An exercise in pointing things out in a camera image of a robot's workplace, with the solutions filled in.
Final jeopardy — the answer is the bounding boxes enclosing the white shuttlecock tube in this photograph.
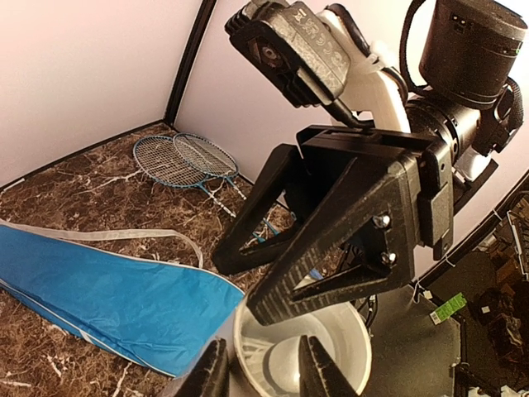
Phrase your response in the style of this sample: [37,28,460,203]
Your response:
[229,304,372,396]

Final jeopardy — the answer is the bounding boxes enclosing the blue badminton racket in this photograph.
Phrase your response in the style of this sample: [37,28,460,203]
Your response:
[133,136,236,218]
[173,133,247,200]

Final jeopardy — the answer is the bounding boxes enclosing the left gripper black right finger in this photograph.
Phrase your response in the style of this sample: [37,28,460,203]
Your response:
[298,335,359,397]

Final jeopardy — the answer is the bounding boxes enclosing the blue racket bag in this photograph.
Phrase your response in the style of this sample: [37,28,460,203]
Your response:
[1,224,244,376]

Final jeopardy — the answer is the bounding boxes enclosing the green white carton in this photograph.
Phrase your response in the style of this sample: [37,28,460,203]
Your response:
[430,293,467,325]

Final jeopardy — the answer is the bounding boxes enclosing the black right corner post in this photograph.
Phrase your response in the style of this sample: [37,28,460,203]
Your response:
[163,0,217,126]

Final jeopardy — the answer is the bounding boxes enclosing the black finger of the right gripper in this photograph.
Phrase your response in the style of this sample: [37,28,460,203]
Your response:
[247,155,421,325]

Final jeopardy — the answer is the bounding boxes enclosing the blue badminton racket left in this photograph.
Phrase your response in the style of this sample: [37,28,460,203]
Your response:
[133,136,236,218]

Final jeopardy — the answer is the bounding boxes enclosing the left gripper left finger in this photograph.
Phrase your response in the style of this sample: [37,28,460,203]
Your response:
[174,338,229,397]

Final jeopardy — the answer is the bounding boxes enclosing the blue badminton racket right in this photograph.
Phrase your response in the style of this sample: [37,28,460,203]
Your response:
[173,133,247,200]

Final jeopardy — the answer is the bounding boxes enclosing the white shuttlecock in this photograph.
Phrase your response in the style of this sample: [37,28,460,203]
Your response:
[242,336,301,395]

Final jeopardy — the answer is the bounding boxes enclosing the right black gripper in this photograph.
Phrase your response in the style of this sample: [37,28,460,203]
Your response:
[225,0,529,261]

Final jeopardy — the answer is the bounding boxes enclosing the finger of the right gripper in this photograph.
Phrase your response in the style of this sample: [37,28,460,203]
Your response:
[212,144,314,275]

